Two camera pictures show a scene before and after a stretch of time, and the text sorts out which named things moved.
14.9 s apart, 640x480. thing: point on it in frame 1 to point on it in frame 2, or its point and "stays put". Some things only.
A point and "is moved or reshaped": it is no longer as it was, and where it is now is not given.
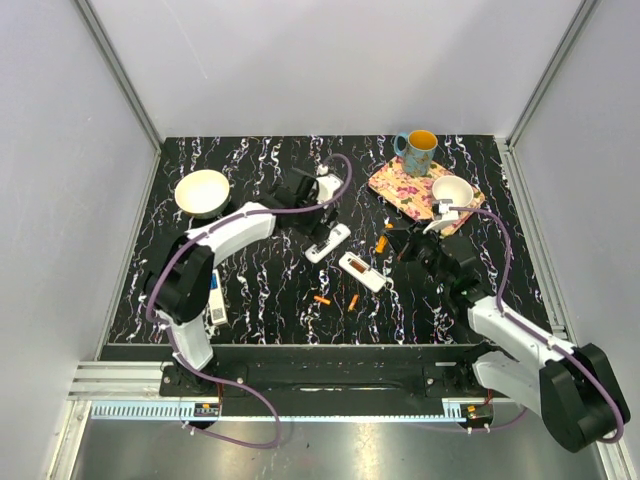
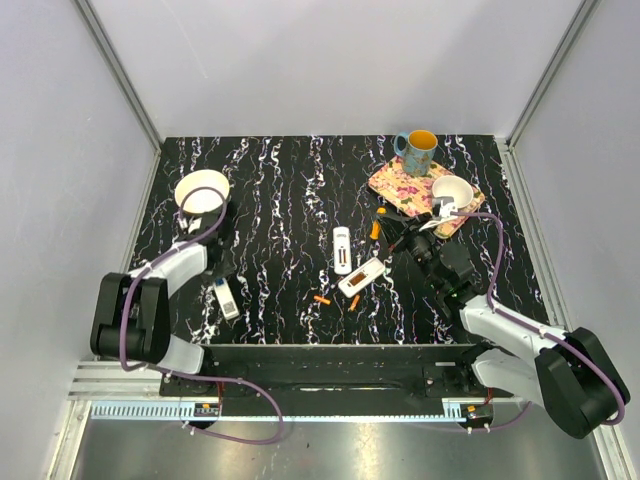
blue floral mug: [417, 148] stays put
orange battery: [353, 302] stays put
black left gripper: [317, 231] to [225, 271]
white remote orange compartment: [357, 268] is moved or reshaped
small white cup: [457, 189] stays put
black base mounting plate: [380, 372] stays put
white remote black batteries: [338, 234] to [342, 252]
